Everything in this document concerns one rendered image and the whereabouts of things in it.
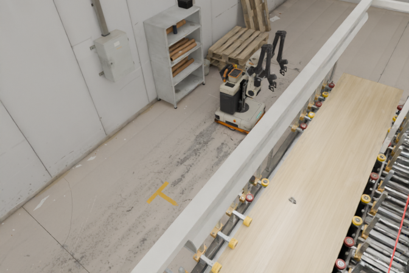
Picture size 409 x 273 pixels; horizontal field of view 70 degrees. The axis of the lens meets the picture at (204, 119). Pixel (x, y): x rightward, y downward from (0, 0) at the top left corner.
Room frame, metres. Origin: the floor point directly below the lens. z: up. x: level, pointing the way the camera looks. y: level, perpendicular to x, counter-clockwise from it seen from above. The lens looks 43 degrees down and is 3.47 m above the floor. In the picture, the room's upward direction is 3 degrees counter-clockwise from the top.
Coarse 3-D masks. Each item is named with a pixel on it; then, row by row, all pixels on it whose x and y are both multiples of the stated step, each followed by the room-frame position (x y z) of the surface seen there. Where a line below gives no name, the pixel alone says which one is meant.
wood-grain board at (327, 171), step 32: (352, 96) 3.03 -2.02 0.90; (384, 96) 2.99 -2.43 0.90; (320, 128) 2.47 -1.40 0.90; (352, 128) 2.43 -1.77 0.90; (384, 128) 2.40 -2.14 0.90; (288, 160) 2.02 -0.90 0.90; (320, 160) 1.99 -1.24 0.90; (352, 160) 1.96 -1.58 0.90; (288, 192) 1.61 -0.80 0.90; (320, 192) 1.59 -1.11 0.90; (352, 192) 1.57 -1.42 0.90; (256, 224) 1.29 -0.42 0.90; (288, 224) 1.28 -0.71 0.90; (320, 224) 1.26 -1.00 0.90; (224, 256) 1.03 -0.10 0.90; (256, 256) 1.01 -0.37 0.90; (288, 256) 1.00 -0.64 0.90; (320, 256) 0.98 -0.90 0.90
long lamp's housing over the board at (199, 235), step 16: (352, 32) 2.04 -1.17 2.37; (320, 80) 1.49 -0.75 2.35; (304, 96) 1.32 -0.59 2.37; (288, 112) 1.18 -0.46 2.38; (272, 144) 0.98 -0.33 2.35; (256, 160) 0.87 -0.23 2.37; (240, 176) 0.78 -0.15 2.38; (224, 208) 0.64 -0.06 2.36; (208, 224) 0.57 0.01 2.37; (192, 240) 0.50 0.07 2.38
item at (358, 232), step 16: (400, 160) 2.15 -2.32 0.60; (384, 176) 1.85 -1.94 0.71; (400, 176) 1.92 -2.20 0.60; (368, 192) 1.77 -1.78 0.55; (400, 192) 1.65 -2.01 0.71; (368, 208) 1.42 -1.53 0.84; (384, 208) 1.48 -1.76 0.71; (400, 208) 1.47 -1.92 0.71; (384, 224) 1.36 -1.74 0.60; (384, 256) 1.02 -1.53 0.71; (400, 256) 1.01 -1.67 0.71; (336, 272) 1.00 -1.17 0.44; (368, 272) 0.89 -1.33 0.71; (384, 272) 0.92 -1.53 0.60
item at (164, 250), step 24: (384, 0) 2.40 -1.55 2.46; (336, 48) 1.75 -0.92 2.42; (312, 72) 1.43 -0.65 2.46; (288, 96) 1.22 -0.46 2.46; (264, 120) 1.04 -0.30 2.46; (240, 144) 0.90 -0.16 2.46; (384, 144) 2.07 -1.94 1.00; (240, 168) 0.78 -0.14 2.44; (216, 192) 0.65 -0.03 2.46; (192, 216) 0.55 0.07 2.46; (168, 240) 0.47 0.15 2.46; (144, 264) 0.39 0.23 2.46; (168, 264) 0.40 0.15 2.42
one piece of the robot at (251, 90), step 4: (248, 60) 3.55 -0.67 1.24; (248, 64) 3.46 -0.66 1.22; (252, 64) 3.45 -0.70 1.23; (248, 80) 3.53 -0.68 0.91; (252, 80) 3.50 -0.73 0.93; (248, 84) 3.48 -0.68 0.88; (252, 84) 3.45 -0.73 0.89; (260, 84) 3.56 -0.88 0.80; (248, 88) 3.48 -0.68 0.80; (252, 88) 3.45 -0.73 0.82; (256, 88) 3.46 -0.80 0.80; (248, 92) 3.47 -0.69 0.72; (252, 92) 3.44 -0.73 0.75; (256, 92) 3.42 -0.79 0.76; (252, 96) 3.44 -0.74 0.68
